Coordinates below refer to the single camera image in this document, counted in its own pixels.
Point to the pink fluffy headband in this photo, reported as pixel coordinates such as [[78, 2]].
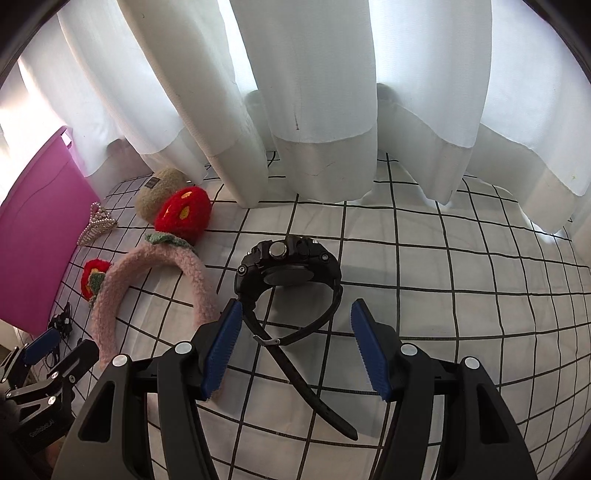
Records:
[[194, 277]]

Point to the white curtain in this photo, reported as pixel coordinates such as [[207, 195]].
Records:
[[323, 92]]

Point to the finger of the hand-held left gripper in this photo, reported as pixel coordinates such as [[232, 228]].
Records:
[[78, 360], [41, 345]]

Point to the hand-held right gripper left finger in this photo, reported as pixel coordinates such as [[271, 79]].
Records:
[[221, 346]]

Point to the black wrist watch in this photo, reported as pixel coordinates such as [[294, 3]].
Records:
[[277, 277]]

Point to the red strawberry plush hair clip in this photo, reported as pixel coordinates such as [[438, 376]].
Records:
[[182, 210]]

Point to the small red strawberry hair clip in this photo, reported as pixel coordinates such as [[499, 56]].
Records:
[[94, 272]]

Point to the pearl tiara comb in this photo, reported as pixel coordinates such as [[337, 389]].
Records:
[[99, 226]]

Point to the pink plastic bin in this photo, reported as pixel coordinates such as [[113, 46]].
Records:
[[37, 230]]

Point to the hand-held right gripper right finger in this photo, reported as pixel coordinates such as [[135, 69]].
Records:
[[371, 350]]

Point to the white black-checked bedsheet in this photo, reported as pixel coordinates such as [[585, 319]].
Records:
[[438, 300]]

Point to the beige plush hair clip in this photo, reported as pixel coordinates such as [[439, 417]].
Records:
[[152, 198]]

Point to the black hair claw clip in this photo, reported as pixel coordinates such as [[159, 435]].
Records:
[[61, 319]]

